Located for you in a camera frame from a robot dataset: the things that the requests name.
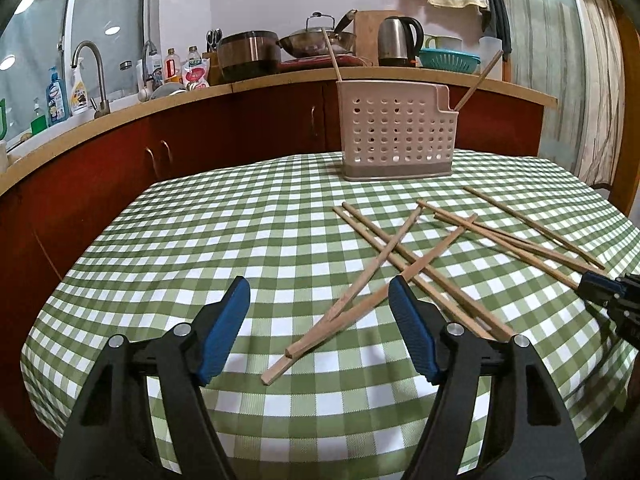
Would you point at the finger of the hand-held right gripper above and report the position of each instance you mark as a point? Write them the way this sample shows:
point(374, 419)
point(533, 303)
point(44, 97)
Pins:
point(627, 320)
point(602, 287)

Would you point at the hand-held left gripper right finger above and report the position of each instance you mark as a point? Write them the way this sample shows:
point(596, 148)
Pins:
point(412, 330)

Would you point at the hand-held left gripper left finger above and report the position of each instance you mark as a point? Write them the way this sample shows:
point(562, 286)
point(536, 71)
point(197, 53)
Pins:
point(222, 330)

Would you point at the beige perforated utensil holder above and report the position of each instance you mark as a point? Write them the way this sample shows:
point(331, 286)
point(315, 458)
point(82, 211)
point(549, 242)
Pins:
point(395, 130)

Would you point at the green checked tablecloth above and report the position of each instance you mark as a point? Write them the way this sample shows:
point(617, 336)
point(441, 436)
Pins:
point(225, 220)

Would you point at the striped curtain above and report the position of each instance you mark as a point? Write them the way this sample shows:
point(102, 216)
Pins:
point(600, 90)

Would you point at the wooden kitchen countertop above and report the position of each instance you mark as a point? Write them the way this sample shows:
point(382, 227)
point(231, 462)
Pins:
point(150, 110)

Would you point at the frosted glass door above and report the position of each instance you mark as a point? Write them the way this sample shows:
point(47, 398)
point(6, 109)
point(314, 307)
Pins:
point(540, 60)

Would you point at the white dishes in sink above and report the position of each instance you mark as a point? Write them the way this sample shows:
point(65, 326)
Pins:
point(165, 91)

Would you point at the white plastic container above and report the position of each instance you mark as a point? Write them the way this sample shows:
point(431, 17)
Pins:
point(489, 60)

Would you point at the red and white pouch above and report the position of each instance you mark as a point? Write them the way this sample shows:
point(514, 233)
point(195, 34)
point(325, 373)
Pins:
point(196, 75)

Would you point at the wooden knife block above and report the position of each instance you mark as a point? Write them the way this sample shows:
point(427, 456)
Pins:
point(214, 67)

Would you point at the red label bottle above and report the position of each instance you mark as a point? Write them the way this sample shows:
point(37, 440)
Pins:
point(172, 67)

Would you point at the teal plastic colander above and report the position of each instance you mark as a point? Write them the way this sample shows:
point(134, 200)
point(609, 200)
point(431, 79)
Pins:
point(447, 58)

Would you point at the dark rice cooker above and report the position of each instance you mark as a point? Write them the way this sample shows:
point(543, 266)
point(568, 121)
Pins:
point(249, 57)

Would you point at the clear plastic bottle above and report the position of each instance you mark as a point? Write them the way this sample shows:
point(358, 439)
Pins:
point(193, 56)

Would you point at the white spray bottle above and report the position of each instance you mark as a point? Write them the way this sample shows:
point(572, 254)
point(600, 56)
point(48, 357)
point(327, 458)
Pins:
point(80, 92)

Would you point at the green pump bottle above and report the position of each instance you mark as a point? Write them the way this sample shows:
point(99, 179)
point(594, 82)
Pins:
point(38, 122)

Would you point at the small steel faucet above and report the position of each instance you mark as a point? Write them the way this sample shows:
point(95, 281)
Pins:
point(149, 60)

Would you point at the tall steel faucet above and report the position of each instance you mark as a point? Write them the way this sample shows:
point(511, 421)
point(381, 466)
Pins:
point(99, 75)

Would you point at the blue label soap bottle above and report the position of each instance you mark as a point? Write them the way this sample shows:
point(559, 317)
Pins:
point(56, 100)

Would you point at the red stove mat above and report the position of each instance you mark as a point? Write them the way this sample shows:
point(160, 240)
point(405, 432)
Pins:
point(320, 61)

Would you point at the steel electric kettle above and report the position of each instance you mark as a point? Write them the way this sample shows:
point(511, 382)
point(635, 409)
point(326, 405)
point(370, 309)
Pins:
point(395, 42)

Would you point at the green and white jug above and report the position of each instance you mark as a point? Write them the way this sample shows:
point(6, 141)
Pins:
point(442, 42)

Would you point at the wooden cutting board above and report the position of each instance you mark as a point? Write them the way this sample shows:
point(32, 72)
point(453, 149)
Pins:
point(367, 35)

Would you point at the dark hanging cloth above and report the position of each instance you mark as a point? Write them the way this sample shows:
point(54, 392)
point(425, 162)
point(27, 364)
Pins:
point(497, 5)

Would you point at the steel wok with lid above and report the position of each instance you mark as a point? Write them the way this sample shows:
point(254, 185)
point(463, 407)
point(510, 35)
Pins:
point(315, 42)

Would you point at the sliding glass window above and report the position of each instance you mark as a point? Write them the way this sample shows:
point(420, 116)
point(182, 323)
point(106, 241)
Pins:
point(45, 25)

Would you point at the wooden door frame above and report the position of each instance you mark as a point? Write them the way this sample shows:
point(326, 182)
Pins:
point(627, 110)

